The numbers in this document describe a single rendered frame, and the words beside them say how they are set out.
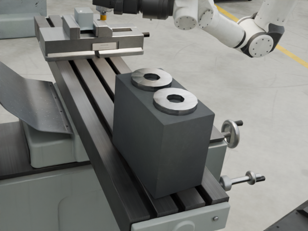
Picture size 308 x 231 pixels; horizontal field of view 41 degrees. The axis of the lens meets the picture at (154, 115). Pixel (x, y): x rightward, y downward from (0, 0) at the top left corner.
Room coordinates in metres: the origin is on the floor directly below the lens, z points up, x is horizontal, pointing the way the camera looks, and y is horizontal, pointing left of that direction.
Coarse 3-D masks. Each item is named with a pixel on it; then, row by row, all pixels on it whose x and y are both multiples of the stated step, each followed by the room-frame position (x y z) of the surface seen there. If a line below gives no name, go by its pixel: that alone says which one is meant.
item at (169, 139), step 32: (128, 96) 0.77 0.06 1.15; (160, 96) 0.73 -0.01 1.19; (192, 96) 0.75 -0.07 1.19; (128, 128) 0.76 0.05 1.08; (160, 128) 0.65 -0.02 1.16; (192, 128) 0.68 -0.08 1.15; (128, 160) 0.75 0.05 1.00; (160, 160) 0.65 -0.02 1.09; (192, 160) 0.69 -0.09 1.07; (160, 192) 0.65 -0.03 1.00
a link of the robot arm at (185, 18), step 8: (160, 0) 1.12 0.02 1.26; (168, 0) 1.13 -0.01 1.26; (176, 0) 1.14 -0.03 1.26; (184, 0) 1.14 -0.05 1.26; (192, 0) 1.15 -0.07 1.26; (160, 8) 1.12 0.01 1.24; (168, 8) 1.12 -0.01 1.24; (176, 8) 1.12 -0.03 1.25; (184, 8) 1.12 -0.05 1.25; (192, 8) 1.12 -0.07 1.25; (160, 16) 1.13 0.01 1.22; (176, 16) 1.11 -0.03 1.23; (184, 16) 1.10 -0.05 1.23; (192, 16) 1.10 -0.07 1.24; (176, 24) 1.12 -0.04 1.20; (184, 24) 1.12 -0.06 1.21; (192, 24) 1.12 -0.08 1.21
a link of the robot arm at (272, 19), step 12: (264, 0) 1.25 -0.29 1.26; (276, 0) 1.22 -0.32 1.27; (288, 0) 1.21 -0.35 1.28; (264, 12) 1.23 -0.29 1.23; (276, 12) 1.21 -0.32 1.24; (288, 12) 1.22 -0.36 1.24; (264, 24) 1.22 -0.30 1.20; (276, 24) 1.21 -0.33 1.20; (264, 36) 1.19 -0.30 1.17; (276, 36) 1.20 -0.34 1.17; (252, 48) 1.18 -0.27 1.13; (264, 48) 1.19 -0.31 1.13
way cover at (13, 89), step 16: (0, 64) 1.16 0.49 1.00; (0, 80) 1.03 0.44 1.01; (16, 80) 1.14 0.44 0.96; (32, 80) 1.21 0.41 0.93; (0, 96) 0.93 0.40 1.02; (16, 96) 1.02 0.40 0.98; (32, 96) 1.10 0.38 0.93; (48, 96) 1.13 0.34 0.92; (16, 112) 0.92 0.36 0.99; (32, 112) 1.00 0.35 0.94; (48, 112) 1.03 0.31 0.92; (64, 112) 1.06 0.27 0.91; (48, 128) 0.94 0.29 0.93; (64, 128) 0.97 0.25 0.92
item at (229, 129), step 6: (228, 120) 1.41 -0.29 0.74; (240, 120) 1.41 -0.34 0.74; (222, 126) 1.43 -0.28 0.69; (228, 126) 1.40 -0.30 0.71; (234, 126) 1.37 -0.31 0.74; (222, 132) 1.38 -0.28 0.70; (228, 132) 1.38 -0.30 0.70; (234, 132) 1.35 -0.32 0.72; (228, 138) 1.38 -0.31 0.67; (234, 138) 1.34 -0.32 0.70; (228, 144) 1.37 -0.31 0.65; (234, 144) 1.34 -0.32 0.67
